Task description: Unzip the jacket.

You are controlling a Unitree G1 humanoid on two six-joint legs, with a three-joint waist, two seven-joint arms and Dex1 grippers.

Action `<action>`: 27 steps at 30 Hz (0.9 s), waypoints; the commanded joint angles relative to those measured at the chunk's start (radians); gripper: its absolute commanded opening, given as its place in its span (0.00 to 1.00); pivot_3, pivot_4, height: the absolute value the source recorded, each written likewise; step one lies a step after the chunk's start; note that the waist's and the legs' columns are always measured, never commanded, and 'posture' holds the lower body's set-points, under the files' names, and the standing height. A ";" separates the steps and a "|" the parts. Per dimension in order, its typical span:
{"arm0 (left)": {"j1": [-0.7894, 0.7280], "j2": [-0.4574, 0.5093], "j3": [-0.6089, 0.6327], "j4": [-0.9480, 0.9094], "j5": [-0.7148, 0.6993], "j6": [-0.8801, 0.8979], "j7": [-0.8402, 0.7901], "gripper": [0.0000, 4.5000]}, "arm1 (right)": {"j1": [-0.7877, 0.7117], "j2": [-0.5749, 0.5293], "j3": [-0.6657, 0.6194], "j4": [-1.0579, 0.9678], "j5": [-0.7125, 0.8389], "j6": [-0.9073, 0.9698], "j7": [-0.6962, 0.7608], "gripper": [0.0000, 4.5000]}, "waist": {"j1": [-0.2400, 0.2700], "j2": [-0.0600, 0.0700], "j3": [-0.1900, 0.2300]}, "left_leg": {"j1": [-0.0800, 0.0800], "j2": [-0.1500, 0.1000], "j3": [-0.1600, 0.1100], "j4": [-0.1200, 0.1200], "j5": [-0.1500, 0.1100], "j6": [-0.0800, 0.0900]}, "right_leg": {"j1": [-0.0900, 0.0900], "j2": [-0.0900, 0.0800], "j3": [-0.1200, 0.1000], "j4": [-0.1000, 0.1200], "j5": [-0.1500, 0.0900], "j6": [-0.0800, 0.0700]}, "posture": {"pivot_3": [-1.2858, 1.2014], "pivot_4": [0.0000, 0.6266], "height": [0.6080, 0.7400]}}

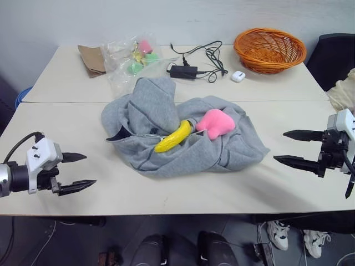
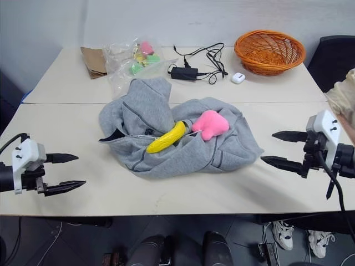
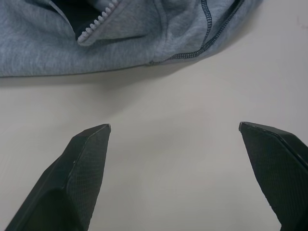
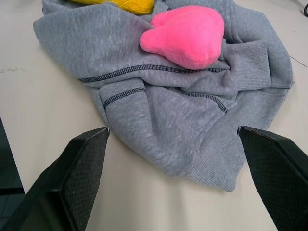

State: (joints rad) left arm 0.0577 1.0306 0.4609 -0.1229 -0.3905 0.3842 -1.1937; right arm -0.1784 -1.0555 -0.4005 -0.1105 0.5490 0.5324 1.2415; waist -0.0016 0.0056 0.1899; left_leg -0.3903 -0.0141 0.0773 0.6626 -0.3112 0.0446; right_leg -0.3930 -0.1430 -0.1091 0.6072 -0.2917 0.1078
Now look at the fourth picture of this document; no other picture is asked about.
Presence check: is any grey zip sweatshirt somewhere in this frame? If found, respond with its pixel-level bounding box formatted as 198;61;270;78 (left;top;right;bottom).
33;0;296;193

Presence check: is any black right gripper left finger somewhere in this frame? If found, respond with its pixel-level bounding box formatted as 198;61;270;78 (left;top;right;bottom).
0;127;111;231

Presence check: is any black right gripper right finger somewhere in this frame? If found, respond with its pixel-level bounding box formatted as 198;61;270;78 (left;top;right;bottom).
237;125;308;231

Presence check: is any yellow plush toy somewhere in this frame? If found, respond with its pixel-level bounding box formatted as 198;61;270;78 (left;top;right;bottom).
66;0;155;16

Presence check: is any pink plush toy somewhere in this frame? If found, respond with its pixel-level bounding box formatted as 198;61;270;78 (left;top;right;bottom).
139;5;225;70

